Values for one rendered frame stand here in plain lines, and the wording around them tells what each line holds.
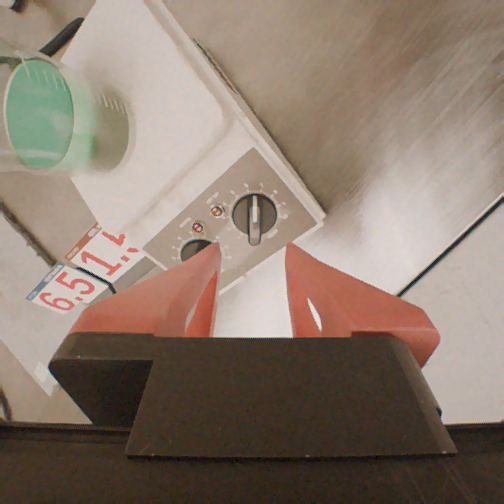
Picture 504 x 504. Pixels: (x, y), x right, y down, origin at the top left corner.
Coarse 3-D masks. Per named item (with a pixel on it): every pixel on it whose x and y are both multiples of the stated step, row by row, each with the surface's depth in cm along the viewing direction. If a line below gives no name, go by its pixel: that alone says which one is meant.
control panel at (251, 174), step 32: (256, 160) 17; (224, 192) 18; (256, 192) 18; (288, 192) 18; (192, 224) 19; (224, 224) 19; (288, 224) 19; (160, 256) 21; (224, 256) 21; (256, 256) 21
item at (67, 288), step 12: (60, 276) 29; (72, 276) 30; (48, 288) 31; (60, 288) 31; (72, 288) 31; (84, 288) 31; (96, 288) 31; (36, 300) 32; (48, 300) 32; (60, 300) 32; (72, 300) 32; (84, 300) 33
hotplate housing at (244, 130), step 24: (168, 24) 16; (192, 48) 17; (216, 72) 17; (240, 96) 21; (240, 120) 16; (216, 144) 17; (240, 144) 16; (264, 144) 17; (192, 168) 18; (216, 168) 17; (288, 168) 18; (168, 192) 19; (192, 192) 18; (144, 216) 20; (168, 216) 19; (312, 216) 19; (144, 240) 20; (264, 264) 22
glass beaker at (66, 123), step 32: (0, 64) 10; (32, 64) 11; (64, 64) 13; (0, 96) 10; (32, 96) 11; (64, 96) 12; (96, 96) 14; (0, 128) 10; (32, 128) 11; (64, 128) 12; (96, 128) 14; (128, 128) 16; (0, 160) 11; (32, 160) 12; (64, 160) 13; (96, 160) 15; (128, 160) 17
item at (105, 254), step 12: (96, 240) 26; (108, 240) 27; (120, 240) 27; (84, 252) 27; (96, 252) 28; (108, 252) 28; (120, 252) 28; (132, 252) 28; (84, 264) 29; (96, 264) 29; (108, 264) 29; (120, 264) 29; (108, 276) 30
